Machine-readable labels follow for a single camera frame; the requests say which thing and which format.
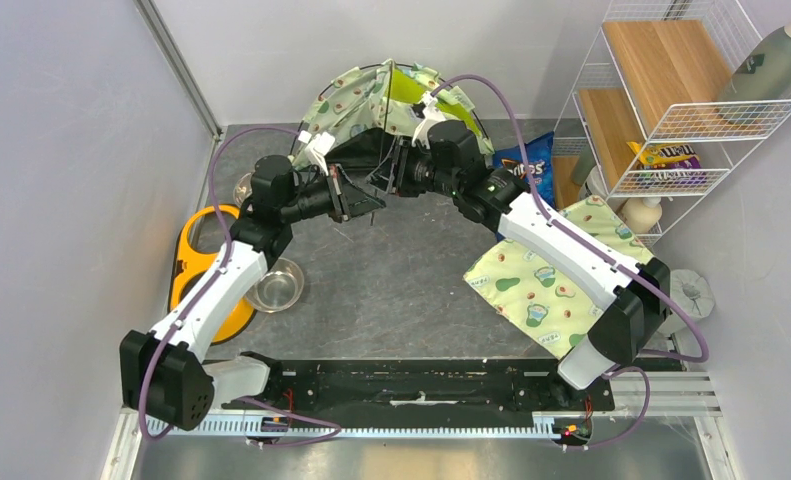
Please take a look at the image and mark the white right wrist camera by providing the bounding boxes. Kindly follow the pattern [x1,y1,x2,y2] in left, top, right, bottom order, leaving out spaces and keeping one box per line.
[411,96,446,148]

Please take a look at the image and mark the aluminium rail with cable comb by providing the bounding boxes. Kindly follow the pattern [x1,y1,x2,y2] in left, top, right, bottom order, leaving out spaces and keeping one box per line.
[110,370,724,442]

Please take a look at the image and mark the beige lotion bottle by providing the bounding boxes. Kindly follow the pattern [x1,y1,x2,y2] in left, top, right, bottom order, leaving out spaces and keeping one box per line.
[619,196,662,234]

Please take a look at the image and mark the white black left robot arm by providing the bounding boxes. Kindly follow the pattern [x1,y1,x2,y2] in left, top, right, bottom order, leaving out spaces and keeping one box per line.
[119,155,385,438]

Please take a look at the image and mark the green avocado-print pet tent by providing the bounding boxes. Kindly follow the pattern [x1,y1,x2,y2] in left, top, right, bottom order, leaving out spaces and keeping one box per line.
[291,59,496,175]

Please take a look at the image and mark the steel pet bowl near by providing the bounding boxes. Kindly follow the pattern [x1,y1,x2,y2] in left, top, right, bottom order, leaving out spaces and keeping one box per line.
[244,258,305,313]

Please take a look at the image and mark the green bottle with beige cap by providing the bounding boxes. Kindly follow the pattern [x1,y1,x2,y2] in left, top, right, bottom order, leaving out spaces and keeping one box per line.
[717,21,791,102]

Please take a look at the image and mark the long black tent pole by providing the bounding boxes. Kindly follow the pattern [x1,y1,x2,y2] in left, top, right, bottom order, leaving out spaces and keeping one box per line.
[375,63,395,169]

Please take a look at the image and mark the steel pet bowl far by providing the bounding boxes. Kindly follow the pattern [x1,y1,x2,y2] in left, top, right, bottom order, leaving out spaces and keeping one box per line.
[233,172,252,208]

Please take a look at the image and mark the orange double bowl holder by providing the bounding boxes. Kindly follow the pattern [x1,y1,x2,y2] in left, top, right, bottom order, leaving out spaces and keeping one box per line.
[167,206,255,346]

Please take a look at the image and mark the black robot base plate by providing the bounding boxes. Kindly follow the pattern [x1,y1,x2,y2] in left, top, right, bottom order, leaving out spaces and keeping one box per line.
[256,358,605,415]

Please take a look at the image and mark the green avocado-print tent mat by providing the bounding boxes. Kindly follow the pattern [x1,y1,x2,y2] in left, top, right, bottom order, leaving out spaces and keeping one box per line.
[463,196,653,359]

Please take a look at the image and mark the yellow M&M's candy bag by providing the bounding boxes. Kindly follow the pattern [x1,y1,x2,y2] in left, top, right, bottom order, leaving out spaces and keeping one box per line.
[626,142,701,170]

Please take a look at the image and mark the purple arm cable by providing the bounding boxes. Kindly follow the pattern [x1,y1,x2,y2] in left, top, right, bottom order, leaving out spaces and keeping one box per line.
[428,74,711,452]
[136,125,343,448]

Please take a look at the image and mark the steel pet bowl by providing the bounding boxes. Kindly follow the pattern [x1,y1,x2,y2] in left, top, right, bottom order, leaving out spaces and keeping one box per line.
[244,258,305,313]
[233,172,252,208]

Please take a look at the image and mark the white wire shelf rack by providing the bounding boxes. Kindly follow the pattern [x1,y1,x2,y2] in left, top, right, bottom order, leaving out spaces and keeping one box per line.
[553,1,791,246]

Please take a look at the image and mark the blue Doritos chip bag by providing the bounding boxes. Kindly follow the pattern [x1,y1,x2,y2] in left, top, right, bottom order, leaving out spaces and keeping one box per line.
[492,131,556,209]

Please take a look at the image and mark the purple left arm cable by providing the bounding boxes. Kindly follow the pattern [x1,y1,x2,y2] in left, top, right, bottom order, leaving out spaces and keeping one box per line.
[136,125,343,448]

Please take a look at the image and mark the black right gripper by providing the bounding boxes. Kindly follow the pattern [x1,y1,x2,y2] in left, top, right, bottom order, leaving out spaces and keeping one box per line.
[365,134,460,198]

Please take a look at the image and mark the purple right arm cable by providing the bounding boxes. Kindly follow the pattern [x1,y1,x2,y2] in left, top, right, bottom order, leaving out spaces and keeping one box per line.
[428,74,711,452]

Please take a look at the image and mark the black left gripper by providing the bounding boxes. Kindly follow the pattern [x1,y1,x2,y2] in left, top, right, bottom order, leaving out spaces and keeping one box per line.
[279,163,384,223]

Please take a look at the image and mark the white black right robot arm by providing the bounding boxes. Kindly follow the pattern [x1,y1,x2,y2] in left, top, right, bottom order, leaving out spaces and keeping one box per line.
[367,120,673,409]

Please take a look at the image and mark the white jar under shelf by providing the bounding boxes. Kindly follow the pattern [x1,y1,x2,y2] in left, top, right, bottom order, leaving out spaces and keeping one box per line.
[578,166,609,201]

